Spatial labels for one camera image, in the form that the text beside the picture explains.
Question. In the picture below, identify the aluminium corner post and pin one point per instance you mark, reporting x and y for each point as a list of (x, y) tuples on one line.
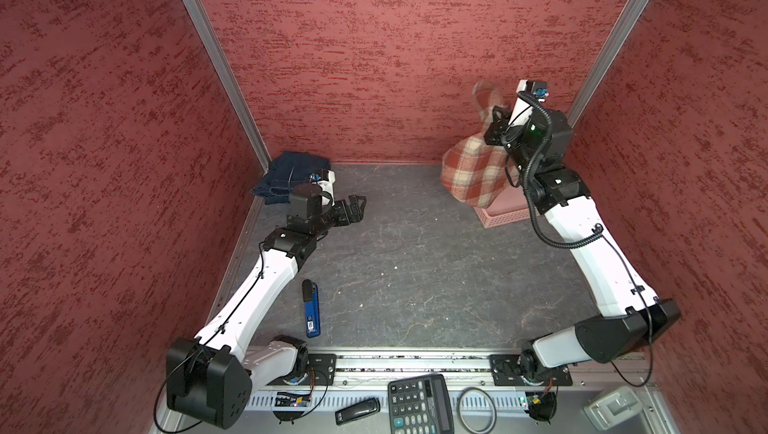
[(622, 28), (218, 58)]

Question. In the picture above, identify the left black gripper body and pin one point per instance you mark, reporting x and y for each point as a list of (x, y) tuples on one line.
[(335, 215)]

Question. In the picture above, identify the dark denim button skirt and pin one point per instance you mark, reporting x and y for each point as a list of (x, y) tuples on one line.
[(275, 195)]

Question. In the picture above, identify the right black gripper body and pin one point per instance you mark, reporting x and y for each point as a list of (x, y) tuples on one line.
[(513, 139)]

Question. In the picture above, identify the left circuit board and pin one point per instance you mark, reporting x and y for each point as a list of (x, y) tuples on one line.
[(293, 400)]

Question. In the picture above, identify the aluminium front rail frame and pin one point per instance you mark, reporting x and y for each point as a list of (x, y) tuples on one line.
[(364, 371)]

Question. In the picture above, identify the right aluminium corner post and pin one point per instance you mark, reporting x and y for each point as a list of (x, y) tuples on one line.
[(622, 28)]

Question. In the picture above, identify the left aluminium corner post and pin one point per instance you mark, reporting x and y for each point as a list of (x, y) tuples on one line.
[(218, 58)]

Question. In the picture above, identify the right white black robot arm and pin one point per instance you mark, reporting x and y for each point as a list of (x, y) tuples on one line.
[(564, 216)]

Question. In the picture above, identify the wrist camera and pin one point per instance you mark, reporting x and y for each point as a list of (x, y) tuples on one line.
[(312, 198), (533, 89)]

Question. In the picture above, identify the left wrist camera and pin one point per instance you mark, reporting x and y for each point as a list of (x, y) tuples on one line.
[(312, 198)]

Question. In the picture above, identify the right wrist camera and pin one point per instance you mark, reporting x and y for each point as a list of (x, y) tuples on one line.
[(533, 89)]

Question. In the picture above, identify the pink perforated plastic basket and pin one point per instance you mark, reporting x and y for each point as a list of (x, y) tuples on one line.
[(508, 207)]

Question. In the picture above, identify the circuit board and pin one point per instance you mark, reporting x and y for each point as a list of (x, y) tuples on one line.
[(293, 400), (542, 407)]

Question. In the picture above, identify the black calculator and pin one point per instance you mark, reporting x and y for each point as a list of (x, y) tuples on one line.
[(420, 405)]

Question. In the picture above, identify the right circuit board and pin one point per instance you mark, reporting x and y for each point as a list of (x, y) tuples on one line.
[(542, 407)]

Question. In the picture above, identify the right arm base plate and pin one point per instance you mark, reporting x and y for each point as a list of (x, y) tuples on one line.
[(504, 370)]

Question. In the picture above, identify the red cloth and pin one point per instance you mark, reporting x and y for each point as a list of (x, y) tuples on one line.
[(473, 172)]

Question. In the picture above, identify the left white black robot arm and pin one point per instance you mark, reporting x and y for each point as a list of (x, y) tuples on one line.
[(210, 377)]

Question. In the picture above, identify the grey white box device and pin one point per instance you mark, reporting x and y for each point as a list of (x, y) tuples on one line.
[(612, 408)]

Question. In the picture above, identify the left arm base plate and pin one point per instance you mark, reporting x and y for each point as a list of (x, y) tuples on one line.
[(321, 366)]

